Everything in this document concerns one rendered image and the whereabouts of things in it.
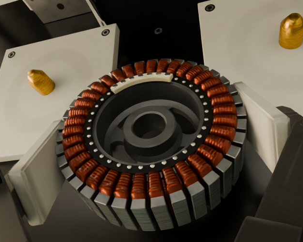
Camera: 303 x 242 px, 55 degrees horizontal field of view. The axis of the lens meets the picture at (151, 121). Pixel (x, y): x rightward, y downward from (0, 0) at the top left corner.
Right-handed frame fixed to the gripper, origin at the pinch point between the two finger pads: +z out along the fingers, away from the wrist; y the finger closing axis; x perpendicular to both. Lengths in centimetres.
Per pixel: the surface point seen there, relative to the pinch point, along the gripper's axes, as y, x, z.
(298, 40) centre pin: 12.8, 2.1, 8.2
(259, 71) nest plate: 9.5, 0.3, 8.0
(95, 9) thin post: -4.1, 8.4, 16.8
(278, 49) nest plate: 11.6, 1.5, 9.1
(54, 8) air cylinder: -10.2, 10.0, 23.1
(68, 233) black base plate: -8.8, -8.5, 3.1
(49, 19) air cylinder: -11.6, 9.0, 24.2
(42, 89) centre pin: -10.9, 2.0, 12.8
